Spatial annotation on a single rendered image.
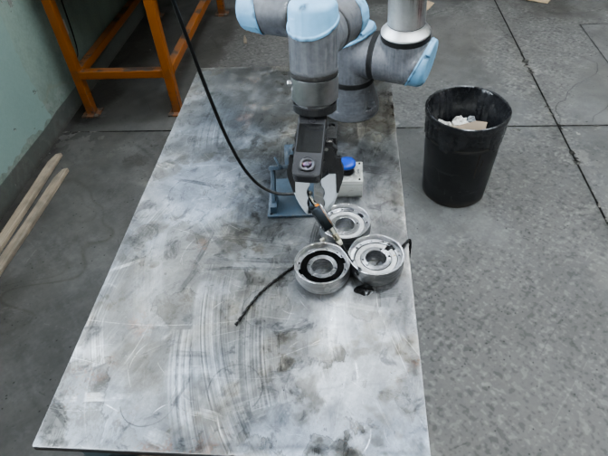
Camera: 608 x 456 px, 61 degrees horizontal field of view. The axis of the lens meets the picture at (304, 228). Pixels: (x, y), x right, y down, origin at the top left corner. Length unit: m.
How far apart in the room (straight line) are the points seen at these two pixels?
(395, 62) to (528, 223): 1.27
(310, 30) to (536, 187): 1.91
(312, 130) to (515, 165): 1.92
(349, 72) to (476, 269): 1.07
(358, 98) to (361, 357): 0.72
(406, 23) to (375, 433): 0.86
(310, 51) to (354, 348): 0.48
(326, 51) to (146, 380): 0.60
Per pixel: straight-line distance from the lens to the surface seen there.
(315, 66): 0.79
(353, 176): 1.14
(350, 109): 1.38
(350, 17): 0.86
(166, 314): 0.99
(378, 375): 0.88
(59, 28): 3.10
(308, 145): 0.81
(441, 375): 1.82
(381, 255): 1.01
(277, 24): 0.92
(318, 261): 0.99
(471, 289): 2.05
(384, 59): 1.29
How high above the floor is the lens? 1.56
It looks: 44 degrees down
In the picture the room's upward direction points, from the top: 5 degrees counter-clockwise
